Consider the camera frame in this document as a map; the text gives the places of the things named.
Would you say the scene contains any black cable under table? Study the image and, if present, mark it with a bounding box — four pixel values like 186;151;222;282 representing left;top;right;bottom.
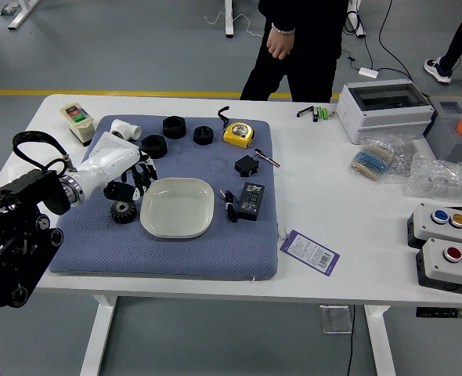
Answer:
345;305;356;376

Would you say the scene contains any bubble wrap bag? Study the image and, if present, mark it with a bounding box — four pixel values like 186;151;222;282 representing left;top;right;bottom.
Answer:
402;151;462;204

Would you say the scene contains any black cable with connector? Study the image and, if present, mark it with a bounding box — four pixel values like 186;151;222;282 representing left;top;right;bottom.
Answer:
218;189;240;224

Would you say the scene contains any red-green button control box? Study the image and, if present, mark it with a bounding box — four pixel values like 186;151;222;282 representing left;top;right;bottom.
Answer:
415;237;462;298

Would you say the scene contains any person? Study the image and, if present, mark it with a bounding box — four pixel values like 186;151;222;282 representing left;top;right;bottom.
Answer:
422;0;462;85
238;0;352;103

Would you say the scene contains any bag of blue resistors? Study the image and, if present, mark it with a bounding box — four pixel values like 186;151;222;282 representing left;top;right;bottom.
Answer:
348;136;399;183

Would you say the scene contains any white pipe tee fitting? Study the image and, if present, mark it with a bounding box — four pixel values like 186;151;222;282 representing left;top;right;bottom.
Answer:
110;118;143;142

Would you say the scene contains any bag of small metal parts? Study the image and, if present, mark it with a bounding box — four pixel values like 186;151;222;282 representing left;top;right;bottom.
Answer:
387;135;418;185

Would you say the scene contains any black table height controller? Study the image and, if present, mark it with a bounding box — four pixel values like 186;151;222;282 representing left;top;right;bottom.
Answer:
416;307;462;319

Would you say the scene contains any beige red-green push switch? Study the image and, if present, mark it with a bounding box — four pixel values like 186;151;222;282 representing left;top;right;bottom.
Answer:
60;103;96;147

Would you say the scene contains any person's right hand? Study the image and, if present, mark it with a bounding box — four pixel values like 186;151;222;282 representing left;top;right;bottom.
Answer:
265;27;297;61

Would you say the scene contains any coiled black cable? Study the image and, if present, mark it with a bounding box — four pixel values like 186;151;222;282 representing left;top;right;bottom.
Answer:
343;10;364;38

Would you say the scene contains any thin white cable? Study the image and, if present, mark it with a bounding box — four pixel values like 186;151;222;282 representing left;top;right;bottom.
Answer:
204;10;264;39

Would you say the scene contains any yellow tape measure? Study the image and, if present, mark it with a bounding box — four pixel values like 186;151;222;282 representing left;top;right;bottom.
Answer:
216;105;256;150

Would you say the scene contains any red and black wire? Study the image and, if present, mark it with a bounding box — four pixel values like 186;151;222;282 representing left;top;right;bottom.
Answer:
254;148;282;168

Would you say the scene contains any black square module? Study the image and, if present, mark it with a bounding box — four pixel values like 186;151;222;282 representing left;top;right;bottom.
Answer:
234;155;262;179

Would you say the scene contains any grey distribution box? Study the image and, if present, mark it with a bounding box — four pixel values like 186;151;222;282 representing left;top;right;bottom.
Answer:
336;79;435;145

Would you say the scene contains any white background table leg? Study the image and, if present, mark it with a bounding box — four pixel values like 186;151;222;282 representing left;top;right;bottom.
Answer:
223;0;234;39
347;0;367;39
0;0;40;31

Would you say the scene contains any grey block housing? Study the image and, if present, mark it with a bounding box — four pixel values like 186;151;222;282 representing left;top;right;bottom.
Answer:
423;96;462;168

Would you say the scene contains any three-button control box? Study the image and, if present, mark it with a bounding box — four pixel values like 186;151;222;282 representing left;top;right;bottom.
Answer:
406;202;462;250

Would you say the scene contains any blue-grey quilted mat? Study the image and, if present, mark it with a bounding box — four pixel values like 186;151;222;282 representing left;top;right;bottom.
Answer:
49;114;280;281

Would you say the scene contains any black floor cable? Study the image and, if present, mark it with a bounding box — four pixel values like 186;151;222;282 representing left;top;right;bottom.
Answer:
377;0;414;83

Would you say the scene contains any grey metal floor plate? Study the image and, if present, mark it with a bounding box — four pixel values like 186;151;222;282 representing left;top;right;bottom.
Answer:
319;304;353;335

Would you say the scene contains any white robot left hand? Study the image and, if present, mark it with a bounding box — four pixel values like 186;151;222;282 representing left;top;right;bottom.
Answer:
73;146;158;203

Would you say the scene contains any big black gear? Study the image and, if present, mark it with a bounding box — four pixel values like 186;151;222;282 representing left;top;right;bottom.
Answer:
109;201;139;226

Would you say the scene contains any purple printed tag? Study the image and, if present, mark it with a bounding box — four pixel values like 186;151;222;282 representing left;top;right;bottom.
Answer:
280;230;341;278

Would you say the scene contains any black digital display module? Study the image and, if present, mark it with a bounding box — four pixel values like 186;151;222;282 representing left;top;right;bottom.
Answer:
235;182;265;222

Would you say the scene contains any small black hex nut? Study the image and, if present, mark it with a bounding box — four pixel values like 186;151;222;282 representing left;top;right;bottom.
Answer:
193;125;215;146

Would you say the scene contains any white square plate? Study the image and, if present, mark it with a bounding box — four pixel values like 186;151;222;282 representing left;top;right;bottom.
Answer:
139;177;216;240

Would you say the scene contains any large black hex nut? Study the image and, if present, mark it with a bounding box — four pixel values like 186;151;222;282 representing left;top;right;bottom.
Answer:
162;115;186;139
141;134;167;160

